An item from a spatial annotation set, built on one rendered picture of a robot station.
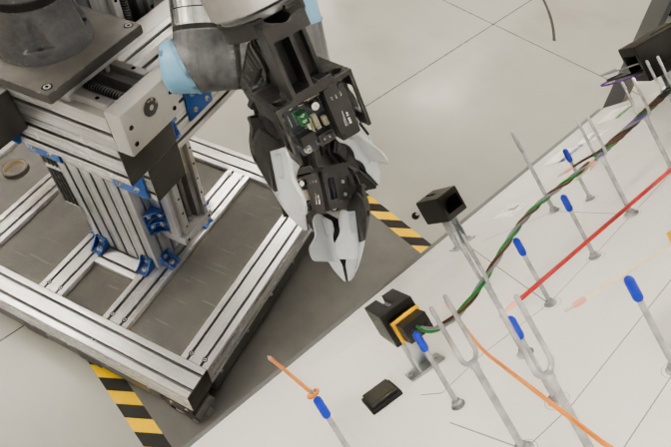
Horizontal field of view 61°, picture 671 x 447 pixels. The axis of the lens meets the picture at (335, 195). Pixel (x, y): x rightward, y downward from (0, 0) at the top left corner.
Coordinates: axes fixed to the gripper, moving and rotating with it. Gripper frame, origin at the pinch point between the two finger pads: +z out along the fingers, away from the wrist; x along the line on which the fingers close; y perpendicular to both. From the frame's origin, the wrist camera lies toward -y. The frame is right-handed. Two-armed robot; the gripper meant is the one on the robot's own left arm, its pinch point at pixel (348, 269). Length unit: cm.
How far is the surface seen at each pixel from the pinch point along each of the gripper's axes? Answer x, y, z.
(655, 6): 40, -72, -33
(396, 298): 9.7, 7.3, 2.2
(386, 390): 7.5, 9.5, 11.9
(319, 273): -75, -104, 23
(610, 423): 31.1, 19.1, 9.3
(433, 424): 14.9, 15.2, 12.4
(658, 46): 39, -46, -23
